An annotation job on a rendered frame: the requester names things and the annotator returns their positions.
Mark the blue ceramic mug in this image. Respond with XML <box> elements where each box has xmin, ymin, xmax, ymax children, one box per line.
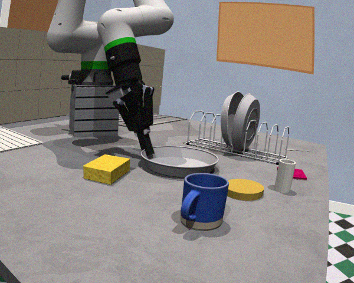
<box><xmin>181</xmin><ymin>173</ymin><xmax>229</xmax><ymax>231</ymax></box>

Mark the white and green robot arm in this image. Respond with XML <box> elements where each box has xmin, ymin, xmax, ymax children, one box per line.
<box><xmin>47</xmin><ymin>0</ymin><xmax>174</xmax><ymax>85</ymax></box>

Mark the yellow sponge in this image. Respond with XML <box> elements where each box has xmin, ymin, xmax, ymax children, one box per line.
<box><xmin>83</xmin><ymin>154</ymin><xmax>130</xmax><ymax>185</ymax></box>

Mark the yellow flat disc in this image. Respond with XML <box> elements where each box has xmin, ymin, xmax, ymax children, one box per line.
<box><xmin>227</xmin><ymin>179</ymin><xmax>264</xmax><ymax>200</ymax></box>

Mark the grey cup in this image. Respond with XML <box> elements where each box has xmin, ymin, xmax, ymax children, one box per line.
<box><xmin>274</xmin><ymin>159</ymin><xmax>296</xmax><ymax>193</ymax></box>

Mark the cream ribbed draining mat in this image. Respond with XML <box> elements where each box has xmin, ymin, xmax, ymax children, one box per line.
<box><xmin>0</xmin><ymin>126</ymin><xmax>43</xmax><ymax>153</ymax></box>

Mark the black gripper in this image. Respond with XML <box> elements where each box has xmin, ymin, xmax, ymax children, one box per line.
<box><xmin>112</xmin><ymin>62</ymin><xmax>155</xmax><ymax>156</ymax></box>

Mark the pink square tile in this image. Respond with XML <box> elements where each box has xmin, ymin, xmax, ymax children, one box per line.
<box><xmin>293</xmin><ymin>169</ymin><xmax>307</xmax><ymax>180</ymax></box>

